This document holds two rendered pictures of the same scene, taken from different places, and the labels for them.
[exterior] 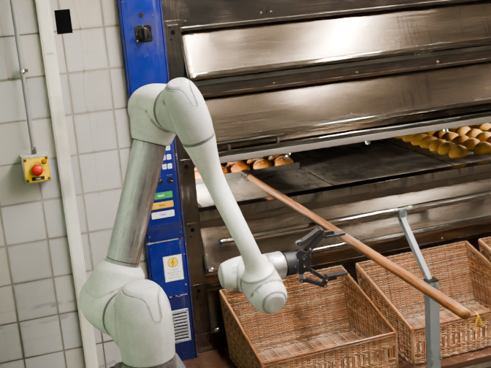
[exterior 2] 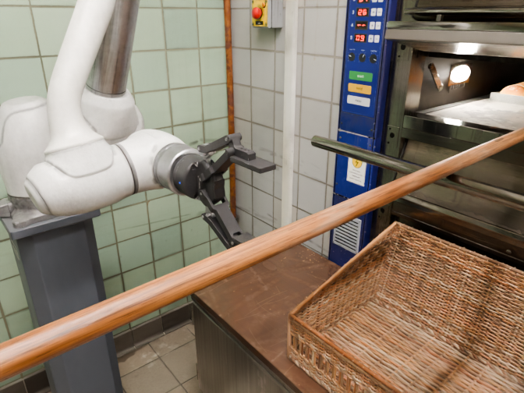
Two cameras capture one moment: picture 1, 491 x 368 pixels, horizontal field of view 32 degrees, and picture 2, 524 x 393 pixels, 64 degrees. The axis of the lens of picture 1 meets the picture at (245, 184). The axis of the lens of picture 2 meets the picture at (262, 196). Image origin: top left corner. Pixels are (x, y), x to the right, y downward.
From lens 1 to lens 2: 2.65 m
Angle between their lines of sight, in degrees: 64
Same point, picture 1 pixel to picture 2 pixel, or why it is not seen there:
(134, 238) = not seen: hidden behind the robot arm
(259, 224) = (487, 168)
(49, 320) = not seen: hidden behind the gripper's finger
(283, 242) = (509, 210)
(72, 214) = (289, 72)
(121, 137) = not seen: outside the picture
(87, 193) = (306, 54)
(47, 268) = (271, 118)
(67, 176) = (290, 29)
